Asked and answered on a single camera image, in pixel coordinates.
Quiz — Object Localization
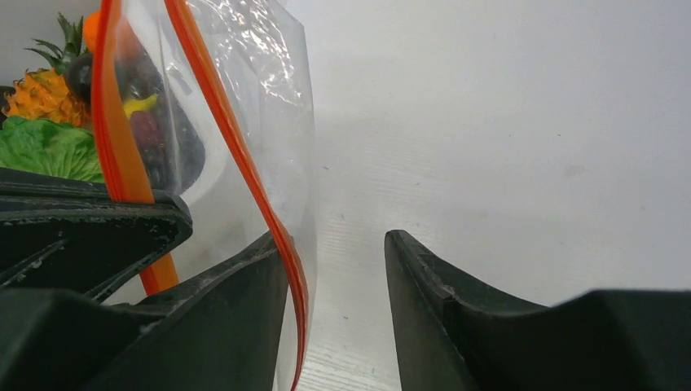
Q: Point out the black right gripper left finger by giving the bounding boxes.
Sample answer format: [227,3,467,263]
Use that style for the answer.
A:
[1,234,288,390]

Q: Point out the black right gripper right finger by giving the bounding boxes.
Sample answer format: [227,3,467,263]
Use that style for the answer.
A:
[385,230,690,390]

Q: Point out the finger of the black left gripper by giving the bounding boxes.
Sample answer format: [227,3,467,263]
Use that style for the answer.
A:
[1,168,178,208]
[1,195,192,301]

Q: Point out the green lettuce head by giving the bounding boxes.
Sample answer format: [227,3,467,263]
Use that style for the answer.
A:
[1,116,104,183]

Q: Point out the clear orange-zip bag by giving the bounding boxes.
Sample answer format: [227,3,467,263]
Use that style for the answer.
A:
[91,1,318,390]

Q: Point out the toy pineapple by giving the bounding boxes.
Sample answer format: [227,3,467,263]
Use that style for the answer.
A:
[1,13,90,128]

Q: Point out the purple grape bunch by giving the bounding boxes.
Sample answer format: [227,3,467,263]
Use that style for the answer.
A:
[130,96,205,194]

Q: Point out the yellow banana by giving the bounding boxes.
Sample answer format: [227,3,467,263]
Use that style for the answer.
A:
[123,94,158,119]

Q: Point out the orange tangerine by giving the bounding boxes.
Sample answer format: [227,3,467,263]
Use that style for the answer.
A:
[82,11,100,53]

